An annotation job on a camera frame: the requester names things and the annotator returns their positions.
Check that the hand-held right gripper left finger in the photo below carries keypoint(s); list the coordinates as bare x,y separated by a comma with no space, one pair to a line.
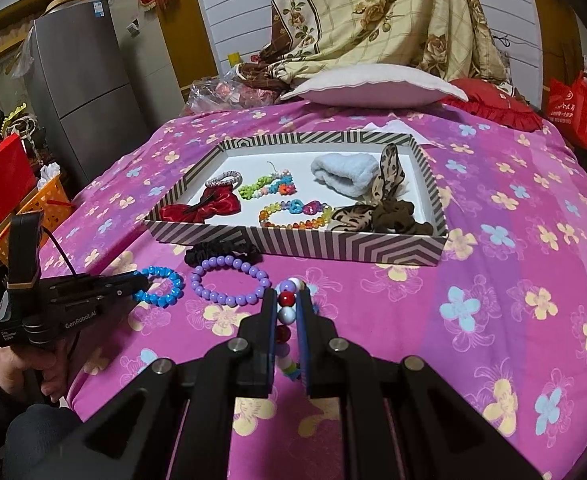
268,350

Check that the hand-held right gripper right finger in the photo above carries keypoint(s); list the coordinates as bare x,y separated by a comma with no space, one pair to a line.
306,350

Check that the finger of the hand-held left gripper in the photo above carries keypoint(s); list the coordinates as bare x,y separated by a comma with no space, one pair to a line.
128,287

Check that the black scrunchie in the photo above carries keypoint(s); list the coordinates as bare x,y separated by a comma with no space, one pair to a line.
223,249

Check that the striped cardboard box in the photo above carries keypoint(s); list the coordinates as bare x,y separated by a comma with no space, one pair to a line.
293,247

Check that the red bow hair clip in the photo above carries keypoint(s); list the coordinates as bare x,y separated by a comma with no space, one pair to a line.
213,207

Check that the leopard bow brown scrunchie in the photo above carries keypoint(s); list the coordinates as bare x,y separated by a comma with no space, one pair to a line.
388,210

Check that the white fluffy headband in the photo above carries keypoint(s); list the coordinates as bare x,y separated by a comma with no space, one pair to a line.
343,172

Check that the person's left forearm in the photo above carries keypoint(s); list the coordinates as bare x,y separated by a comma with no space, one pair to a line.
33,430

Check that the person's left hand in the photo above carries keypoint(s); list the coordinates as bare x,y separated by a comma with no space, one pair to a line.
55,377

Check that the orange plastic basket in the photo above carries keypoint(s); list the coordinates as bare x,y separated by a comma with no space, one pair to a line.
48,205

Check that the red gift bag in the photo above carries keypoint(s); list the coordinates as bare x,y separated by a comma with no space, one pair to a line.
3,180

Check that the grey refrigerator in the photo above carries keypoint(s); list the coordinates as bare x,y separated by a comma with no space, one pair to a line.
83,95

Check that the clear plastic bag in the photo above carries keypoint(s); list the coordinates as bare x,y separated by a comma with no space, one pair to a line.
223,92

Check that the white paper sheet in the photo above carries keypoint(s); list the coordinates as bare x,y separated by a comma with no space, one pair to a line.
398,127

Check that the white pillow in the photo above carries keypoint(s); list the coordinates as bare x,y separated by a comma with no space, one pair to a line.
373,85

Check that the straw hat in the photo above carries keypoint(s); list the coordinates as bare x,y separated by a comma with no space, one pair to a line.
55,6

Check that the red frilled cushion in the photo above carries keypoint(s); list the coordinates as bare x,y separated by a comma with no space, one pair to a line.
493,105

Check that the beige floral quilt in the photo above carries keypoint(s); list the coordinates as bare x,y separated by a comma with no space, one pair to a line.
383,10

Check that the red shopping bag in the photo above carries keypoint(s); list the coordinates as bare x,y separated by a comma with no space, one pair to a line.
573,110

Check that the wall switch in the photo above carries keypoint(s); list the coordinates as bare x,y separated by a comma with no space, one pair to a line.
133,28

